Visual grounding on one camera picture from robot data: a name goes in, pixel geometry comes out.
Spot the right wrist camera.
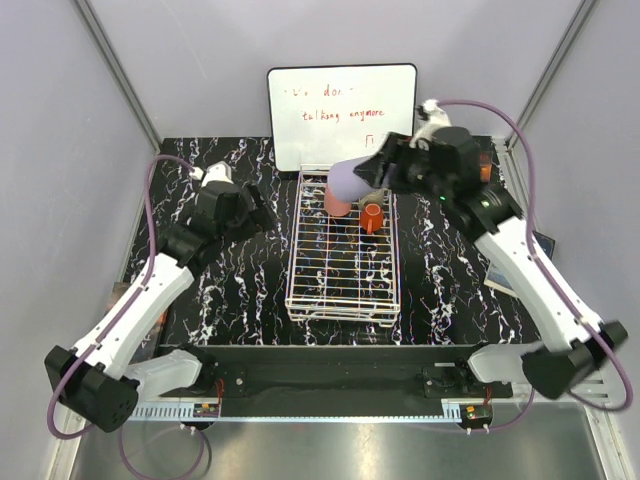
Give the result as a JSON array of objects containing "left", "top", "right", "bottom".
[{"left": 410, "top": 99, "right": 452, "bottom": 148}]

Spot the orange cover book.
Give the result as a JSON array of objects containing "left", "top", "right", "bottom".
[{"left": 479, "top": 139, "right": 495, "bottom": 183}]

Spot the black marble mat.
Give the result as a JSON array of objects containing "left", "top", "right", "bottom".
[{"left": 159, "top": 137, "right": 538, "bottom": 347}]

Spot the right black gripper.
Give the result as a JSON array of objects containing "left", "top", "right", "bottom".
[{"left": 354, "top": 133, "right": 449, "bottom": 204}]

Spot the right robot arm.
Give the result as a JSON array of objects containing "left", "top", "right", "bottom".
[{"left": 353, "top": 127, "right": 628, "bottom": 400}]

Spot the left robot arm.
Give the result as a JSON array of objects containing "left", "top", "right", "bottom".
[{"left": 44, "top": 180, "right": 274, "bottom": 433}]

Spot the white cable duct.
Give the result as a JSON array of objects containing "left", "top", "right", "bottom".
[{"left": 129, "top": 402, "right": 221, "bottom": 422}]

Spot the pink plastic cup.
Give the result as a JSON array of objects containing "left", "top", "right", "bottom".
[{"left": 324, "top": 187, "right": 352, "bottom": 217}]

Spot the white wire dish rack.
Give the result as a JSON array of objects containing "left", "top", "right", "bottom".
[{"left": 285, "top": 171, "right": 401, "bottom": 328}]

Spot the beige ceramic mug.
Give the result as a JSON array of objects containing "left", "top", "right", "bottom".
[{"left": 358, "top": 189, "right": 387, "bottom": 209}]

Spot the tale of two cities book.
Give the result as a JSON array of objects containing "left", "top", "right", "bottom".
[{"left": 105, "top": 282, "right": 168, "bottom": 364}]

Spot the white whiteboard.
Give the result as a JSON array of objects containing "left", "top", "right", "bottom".
[{"left": 267, "top": 63, "right": 417, "bottom": 172}]

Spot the purple plastic cup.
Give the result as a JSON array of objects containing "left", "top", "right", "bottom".
[{"left": 327, "top": 157, "right": 374, "bottom": 203}]

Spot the orange ceramic mug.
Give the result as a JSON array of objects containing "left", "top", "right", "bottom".
[{"left": 359, "top": 203, "right": 384, "bottom": 235}]

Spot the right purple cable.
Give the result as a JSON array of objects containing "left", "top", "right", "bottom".
[{"left": 419, "top": 98, "right": 632, "bottom": 432}]

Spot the blue cover book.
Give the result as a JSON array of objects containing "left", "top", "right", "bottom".
[{"left": 484, "top": 230, "right": 556, "bottom": 298}]

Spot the purple cable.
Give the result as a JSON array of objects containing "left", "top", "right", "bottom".
[
  {"left": 419, "top": 98, "right": 632, "bottom": 432},
  {"left": 45, "top": 154, "right": 209, "bottom": 480}
]

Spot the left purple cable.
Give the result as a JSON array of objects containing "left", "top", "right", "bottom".
[{"left": 45, "top": 154, "right": 209, "bottom": 480}]

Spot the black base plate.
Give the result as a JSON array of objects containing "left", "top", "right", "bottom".
[{"left": 158, "top": 344, "right": 514, "bottom": 419}]

